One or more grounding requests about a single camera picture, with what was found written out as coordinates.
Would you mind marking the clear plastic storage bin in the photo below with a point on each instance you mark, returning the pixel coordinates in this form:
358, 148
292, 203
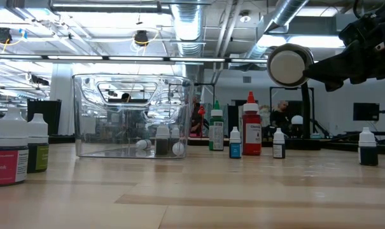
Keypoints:
90, 127

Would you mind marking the white globe lamp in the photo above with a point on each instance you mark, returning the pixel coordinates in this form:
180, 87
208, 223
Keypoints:
296, 120

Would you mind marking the black cabinet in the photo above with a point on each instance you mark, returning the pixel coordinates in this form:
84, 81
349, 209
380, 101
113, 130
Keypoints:
52, 111

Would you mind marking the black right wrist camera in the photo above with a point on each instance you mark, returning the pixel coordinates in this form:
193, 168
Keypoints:
354, 32

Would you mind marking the small red background object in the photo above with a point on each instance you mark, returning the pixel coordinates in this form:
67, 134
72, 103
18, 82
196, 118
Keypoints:
201, 111

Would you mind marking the black computer monitor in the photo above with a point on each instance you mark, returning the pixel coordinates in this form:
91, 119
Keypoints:
366, 111

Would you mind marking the small lime label dye bottle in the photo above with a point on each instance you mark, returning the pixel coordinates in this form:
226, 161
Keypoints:
41, 157

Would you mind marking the small pink label dye bottle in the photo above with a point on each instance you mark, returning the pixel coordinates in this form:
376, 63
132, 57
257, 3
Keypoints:
7, 165

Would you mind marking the large green dye bottle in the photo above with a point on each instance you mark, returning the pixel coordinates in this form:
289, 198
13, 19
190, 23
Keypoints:
216, 133

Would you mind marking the round ceiling sensor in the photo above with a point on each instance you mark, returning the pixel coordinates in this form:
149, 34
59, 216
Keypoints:
245, 18

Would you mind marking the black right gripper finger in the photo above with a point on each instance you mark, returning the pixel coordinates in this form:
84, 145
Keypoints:
332, 68
334, 86

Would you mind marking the black desk lamp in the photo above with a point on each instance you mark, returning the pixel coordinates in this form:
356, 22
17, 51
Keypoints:
287, 66

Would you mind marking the black hanging ceiling device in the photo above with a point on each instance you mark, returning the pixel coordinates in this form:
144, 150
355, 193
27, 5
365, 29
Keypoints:
141, 38
4, 35

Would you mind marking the person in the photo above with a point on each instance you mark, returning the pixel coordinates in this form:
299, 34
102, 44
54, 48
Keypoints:
126, 97
279, 119

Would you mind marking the long ceiling light bar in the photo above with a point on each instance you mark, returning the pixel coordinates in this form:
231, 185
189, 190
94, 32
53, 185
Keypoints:
131, 58

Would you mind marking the white building column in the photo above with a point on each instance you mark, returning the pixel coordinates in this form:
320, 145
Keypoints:
62, 95

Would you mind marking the spiral metal air duct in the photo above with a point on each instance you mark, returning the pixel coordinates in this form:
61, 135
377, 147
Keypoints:
287, 11
189, 19

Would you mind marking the small black white-label dye bottle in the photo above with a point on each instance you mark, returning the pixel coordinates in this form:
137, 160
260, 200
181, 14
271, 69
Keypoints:
175, 133
278, 149

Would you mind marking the small blue label dye bottle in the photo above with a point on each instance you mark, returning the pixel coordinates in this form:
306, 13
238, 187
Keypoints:
235, 150

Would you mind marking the small olive label dye bottle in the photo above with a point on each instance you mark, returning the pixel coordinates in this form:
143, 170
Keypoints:
162, 143

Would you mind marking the small navy dye bottle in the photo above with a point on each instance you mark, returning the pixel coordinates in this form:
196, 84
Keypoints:
368, 156

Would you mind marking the large red dye bottle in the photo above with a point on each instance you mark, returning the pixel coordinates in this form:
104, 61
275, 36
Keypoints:
251, 140

